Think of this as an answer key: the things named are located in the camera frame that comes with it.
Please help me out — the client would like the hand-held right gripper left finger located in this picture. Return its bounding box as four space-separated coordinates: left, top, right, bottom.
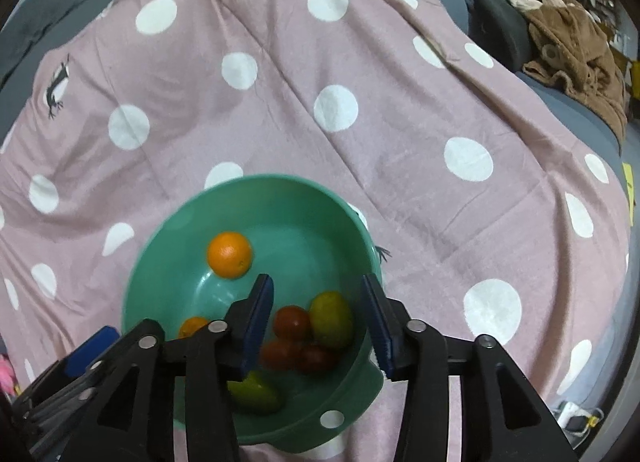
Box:
60 274 275 462

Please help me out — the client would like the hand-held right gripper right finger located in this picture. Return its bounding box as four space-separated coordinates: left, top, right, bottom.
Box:
361 273 576 462

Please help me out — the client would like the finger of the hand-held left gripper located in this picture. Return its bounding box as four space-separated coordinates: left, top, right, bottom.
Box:
30 326 122 423

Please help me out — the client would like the green plastic bowl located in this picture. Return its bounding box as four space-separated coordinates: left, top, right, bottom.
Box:
121 173 385 454

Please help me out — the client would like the small orange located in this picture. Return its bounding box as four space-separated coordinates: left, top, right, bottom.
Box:
177 317 211 340

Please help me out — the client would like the large orange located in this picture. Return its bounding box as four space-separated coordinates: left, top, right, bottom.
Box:
207 232 253 279

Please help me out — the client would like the white and yellow device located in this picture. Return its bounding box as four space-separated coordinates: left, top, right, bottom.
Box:
552 399 606 435

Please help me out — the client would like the pink polka dot blanket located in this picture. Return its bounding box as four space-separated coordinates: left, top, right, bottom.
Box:
0 0 632 462

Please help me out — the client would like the black cushion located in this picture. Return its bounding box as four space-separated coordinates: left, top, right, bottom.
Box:
472 0 532 75

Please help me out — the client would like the brown fleece robe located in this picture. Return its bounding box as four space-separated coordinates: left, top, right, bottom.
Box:
522 0 631 147

